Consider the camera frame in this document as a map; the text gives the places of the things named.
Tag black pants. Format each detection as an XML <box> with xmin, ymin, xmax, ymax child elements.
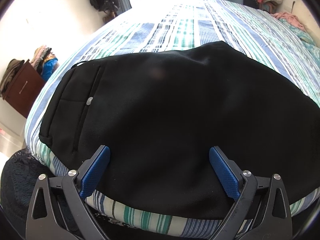
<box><xmin>39</xmin><ymin>42</ymin><xmax>319</xmax><ymax>219</ymax></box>

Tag operator black trousers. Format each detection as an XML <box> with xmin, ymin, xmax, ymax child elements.
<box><xmin>1</xmin><ymin>148</ymin><xmax>82</xmax><ymax>239</ymax></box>

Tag dark wooden nightstand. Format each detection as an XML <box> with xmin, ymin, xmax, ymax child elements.
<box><xmin>3</xmin><ymin>60</ymin><xmax>45</xmax><ymax>118</ymax></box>

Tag olive clothes on nightstand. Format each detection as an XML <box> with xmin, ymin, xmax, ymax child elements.
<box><xmin>1</xmin><ymin>59</ymin><xmax>25</xmax><ymax>98</ymax></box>

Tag teal floral pillow far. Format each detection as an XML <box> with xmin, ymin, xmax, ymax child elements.
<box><xmin>298</xmin><ymin>31</ymin><xmax>319</xmax><ymax>58</ymax></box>

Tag pink garment on bed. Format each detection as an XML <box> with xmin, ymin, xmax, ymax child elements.
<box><xmin>271</xmin><ymin>12</ymin><xmax>306</xmax><ymax>32</ymax></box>

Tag striped bed sheet mattress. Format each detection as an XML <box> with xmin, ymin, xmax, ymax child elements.
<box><xmin>25</xmin><ymin>0</ymin><xmax>319</xmax><ymax>239</ymax></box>

